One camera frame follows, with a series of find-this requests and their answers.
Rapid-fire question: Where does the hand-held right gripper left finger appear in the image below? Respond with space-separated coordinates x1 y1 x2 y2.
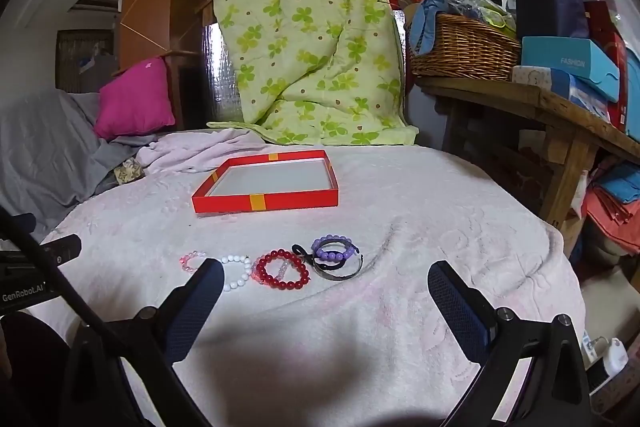
60 257 226 427

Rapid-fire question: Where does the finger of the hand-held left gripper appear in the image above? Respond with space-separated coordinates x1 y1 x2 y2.
35 234 82 266

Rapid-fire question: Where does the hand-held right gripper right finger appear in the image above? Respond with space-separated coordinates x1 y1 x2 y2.
427 260 593 427

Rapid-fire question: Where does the pink crystal bead bracelet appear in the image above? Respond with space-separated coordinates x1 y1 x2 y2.
180 250 208 278

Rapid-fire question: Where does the white bead bracelet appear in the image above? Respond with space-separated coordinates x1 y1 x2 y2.
220 254 252 293

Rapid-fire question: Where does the red bead bracelet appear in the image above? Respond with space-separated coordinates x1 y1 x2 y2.
256 248 312 291

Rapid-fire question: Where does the silver bangle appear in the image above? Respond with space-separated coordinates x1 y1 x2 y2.
311 252 364 282

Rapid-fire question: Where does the purple bead bracelet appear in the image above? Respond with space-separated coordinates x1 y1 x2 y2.
311 234 357 264

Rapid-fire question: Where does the red shallow tray box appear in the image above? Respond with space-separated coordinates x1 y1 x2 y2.
191 149 340 214

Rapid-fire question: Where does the beige patterned cloth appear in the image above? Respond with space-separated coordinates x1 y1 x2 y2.
114 158 146 184

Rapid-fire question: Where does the grey bed sheet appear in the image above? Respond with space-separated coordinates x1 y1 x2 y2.
0 89 156 228

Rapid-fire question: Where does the magenta pillow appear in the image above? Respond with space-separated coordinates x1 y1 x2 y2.
94 57 177 141

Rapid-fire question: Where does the white plug adapter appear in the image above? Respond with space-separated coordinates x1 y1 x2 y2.
582 337 631 383

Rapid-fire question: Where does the coral folded towel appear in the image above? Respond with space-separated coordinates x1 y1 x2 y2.
582 187 640 254

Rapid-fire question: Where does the blue folded towel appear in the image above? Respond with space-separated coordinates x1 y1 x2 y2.
597 162 640 202

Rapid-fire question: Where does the wooden bench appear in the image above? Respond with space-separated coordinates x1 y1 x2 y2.
415 77 640 228

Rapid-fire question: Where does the white patterned box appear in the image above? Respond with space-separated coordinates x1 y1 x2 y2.
511 66 571 98

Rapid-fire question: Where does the wicker basket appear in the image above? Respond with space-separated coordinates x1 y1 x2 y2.
409 13 522 81

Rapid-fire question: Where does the blue shoe box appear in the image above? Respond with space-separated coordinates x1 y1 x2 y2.
521 37 621 102

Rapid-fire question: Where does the light blue cloth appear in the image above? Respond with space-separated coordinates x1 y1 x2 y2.
409 0 453 55

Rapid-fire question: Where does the green floral quilt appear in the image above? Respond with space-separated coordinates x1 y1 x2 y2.
206 0 420 146

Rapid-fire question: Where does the clear plastic bag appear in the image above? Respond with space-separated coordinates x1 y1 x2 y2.
415 0 518 40

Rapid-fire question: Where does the black cable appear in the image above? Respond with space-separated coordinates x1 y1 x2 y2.
0 206 211 427

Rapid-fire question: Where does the clear bead bracelet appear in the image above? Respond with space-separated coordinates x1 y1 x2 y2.
251 257 291 283

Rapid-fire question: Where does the black ring hair tie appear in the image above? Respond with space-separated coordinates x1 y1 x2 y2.
292 243 321 268

